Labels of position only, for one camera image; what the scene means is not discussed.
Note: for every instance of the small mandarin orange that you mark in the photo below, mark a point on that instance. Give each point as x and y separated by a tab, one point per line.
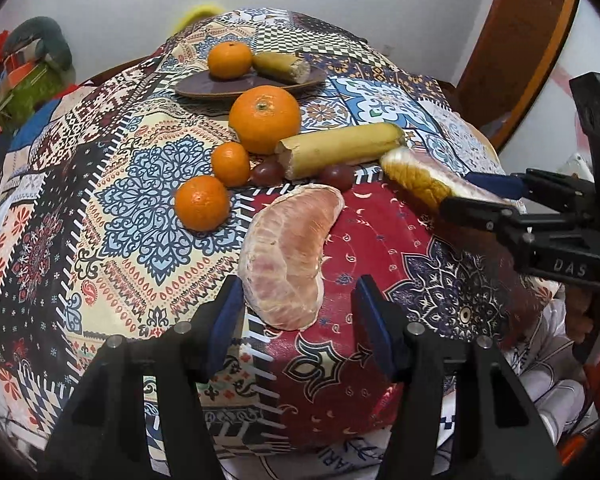
202	204
230	60
231	164

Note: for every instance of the brown oval plate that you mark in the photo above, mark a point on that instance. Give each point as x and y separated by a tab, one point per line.
205	89

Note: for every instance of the large peeled pomelo segment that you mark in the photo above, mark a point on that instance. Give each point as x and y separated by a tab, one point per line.
285	260

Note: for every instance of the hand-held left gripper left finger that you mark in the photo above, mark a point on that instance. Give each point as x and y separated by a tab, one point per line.
227	320

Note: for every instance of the white printed bed sheet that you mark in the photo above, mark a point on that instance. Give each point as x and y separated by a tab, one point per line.
545	365

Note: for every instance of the large orange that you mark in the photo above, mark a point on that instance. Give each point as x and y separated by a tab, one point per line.
265	120

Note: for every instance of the short greenish banana piece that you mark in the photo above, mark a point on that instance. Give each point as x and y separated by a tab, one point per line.
275	65

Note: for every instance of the white sliding door with hearts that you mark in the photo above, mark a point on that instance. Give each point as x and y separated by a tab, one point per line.
595	45

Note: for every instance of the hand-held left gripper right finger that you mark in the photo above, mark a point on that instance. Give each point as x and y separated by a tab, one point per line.
375	320

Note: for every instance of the wooden wardrobe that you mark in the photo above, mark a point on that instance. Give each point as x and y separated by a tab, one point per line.
520	45

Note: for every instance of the long yellow banana piece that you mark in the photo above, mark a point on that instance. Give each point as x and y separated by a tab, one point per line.
340	147

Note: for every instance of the orange box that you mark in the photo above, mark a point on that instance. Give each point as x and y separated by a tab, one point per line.
22	67

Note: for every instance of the person's right hand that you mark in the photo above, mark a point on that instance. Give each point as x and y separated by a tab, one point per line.
579	317

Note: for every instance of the dark red grape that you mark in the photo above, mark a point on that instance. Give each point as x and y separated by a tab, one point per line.
267	172
336	177

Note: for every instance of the yellow foam tube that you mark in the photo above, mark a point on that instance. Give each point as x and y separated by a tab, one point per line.
197	12

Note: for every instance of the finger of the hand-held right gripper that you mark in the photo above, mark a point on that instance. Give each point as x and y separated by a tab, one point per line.
480	212
495	184

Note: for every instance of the patchwork patterned blanket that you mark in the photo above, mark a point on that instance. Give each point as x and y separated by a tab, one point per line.
145	220

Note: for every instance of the small peeled pomelo segment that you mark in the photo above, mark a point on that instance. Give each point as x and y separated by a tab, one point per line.
420	175

